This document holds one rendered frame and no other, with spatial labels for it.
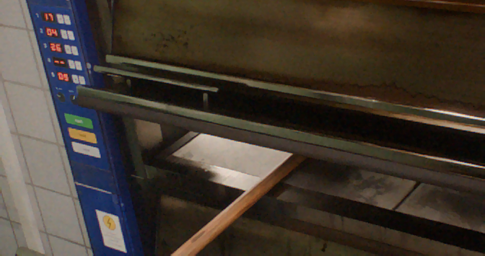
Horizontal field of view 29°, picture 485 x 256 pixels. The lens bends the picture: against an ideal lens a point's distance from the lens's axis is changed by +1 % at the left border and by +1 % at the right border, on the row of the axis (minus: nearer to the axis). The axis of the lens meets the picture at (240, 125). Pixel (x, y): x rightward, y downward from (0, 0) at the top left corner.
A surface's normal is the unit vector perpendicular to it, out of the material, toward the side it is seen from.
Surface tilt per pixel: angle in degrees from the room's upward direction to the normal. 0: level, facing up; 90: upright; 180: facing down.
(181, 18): 70
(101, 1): 90
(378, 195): 0
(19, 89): 90
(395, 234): 90
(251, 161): 0
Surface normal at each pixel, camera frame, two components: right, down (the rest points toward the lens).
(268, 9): -0.61, 0.11
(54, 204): -0.59, 0.44
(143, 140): 0.79, 0.17
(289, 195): -0.15, -0.88
